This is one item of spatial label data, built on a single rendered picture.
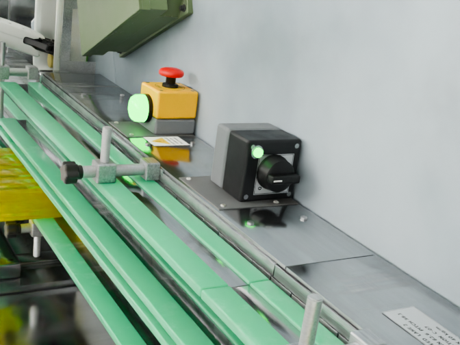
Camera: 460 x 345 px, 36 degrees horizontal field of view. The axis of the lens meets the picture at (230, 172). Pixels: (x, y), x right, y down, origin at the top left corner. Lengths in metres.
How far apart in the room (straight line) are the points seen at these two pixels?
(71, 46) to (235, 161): 0.76
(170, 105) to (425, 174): 0.49
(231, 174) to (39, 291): 0.52
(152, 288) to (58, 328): 0.37
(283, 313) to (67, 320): 0.59
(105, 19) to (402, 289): 0.75
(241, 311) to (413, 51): 0.31
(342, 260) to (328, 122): 0.18
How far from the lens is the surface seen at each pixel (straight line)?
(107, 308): 0.99
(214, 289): 0.70
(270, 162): 0.86
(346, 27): 0.84
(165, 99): 1.10
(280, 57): 0.94
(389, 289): 0.72
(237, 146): 0.87
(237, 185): 0.87
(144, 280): 0.86
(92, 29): 1.34
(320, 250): 0.77
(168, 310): 0.80
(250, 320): 0.65
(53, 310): 1.24
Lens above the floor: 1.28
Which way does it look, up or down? 30 degrees down
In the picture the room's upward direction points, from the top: 93 degrees counter-clockwise
